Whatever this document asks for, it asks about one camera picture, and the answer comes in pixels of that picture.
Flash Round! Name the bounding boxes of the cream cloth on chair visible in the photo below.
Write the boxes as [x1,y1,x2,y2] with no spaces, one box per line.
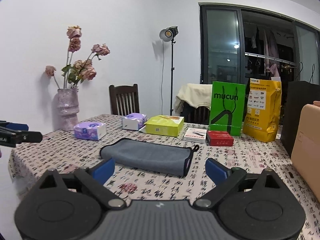
[174,83,213,114]

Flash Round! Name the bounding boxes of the purple and grey towel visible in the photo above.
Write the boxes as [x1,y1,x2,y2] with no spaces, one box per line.
[100,138,200,177]

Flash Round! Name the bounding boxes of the white purple tissue pack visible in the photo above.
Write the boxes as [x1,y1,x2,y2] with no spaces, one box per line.
[121,113,147,131]

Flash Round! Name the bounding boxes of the green mucun paper bag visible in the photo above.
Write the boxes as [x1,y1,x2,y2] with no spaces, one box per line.
[208,81,246,136]

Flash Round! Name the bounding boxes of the beige pink case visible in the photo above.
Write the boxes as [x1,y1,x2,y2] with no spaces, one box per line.
[291,101,320,199]

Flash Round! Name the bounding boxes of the red flat box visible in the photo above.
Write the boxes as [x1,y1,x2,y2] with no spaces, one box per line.
[207,131,234,147]

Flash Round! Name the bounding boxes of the yellow printed bag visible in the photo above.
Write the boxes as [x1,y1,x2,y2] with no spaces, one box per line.
[242,79,282,142]

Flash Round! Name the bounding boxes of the black paper bag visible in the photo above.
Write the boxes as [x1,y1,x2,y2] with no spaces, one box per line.
[280,64,319,157]

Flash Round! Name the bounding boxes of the white flat box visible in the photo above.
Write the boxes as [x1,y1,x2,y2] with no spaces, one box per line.
[183,127,207,143]

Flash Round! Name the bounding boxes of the chair under cream cloth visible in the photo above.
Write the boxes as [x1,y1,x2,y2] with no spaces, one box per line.
[180,102,210,125]

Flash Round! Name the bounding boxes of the studio light on stand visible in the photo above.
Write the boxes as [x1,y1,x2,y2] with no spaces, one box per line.
[159,25,178,115]

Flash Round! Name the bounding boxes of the dark framed sliding window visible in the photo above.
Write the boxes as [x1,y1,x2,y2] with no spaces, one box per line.
[199,4,319,84]

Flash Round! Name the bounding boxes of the pink speckled ceramic vase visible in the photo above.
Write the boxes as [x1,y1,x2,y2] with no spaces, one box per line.
[57,88,79,131]

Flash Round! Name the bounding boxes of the lime green cardboard box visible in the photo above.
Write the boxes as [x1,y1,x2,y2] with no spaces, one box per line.
[139,115,184,137]

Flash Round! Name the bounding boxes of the dried pink rose bouquet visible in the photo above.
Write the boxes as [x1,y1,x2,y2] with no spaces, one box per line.
[44,25,110,89]

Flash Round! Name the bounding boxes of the dark wooden chair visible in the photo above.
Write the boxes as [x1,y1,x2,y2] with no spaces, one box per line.
[109,83,140,116]

